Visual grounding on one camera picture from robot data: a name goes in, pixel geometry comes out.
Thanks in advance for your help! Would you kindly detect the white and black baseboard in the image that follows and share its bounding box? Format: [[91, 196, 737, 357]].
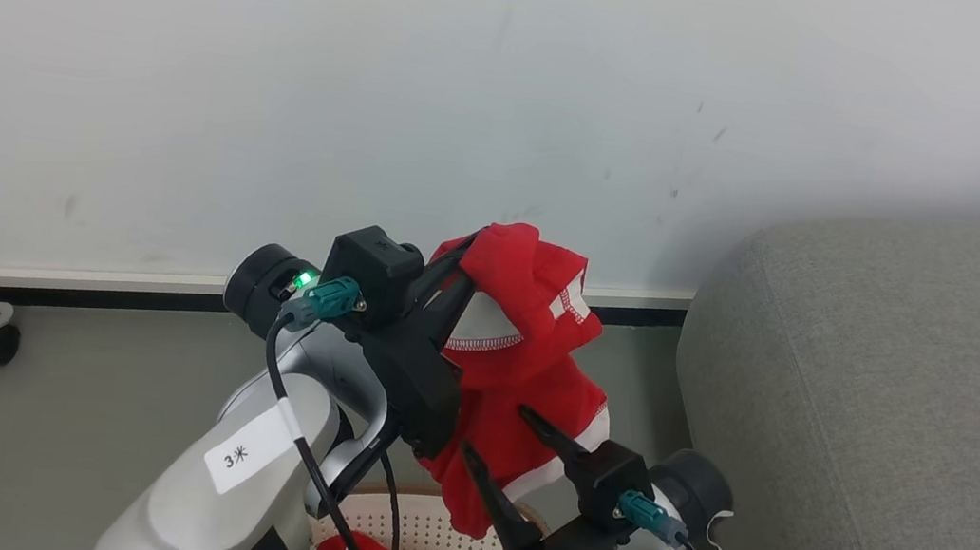
[[0, 194, 698, 401]]

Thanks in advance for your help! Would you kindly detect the red garment with white lining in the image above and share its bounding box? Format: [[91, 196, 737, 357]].
[[393, 210, 638, 550]]

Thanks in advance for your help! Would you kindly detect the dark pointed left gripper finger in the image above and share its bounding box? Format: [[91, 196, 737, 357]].
[[433, 273, 481, 355], [427, 223, 485, 280]]

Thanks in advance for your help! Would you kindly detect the thin black cable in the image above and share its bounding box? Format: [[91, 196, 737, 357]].
[[365, 451, 416, 550]]

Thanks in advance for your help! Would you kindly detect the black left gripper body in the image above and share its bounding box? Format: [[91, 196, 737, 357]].
[[334, 250, 482, 465]]

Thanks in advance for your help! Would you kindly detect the grey fabric sofa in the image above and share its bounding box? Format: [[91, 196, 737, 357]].
[[648, 157, 980, 550]]

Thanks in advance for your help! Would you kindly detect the white paper label sticker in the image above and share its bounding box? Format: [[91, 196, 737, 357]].
[[198, 393, 311, 508]]

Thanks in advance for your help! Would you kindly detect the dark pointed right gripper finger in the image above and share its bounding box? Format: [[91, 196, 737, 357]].
[[507, 404, 605, 494], [445, 442, 559, 550]]

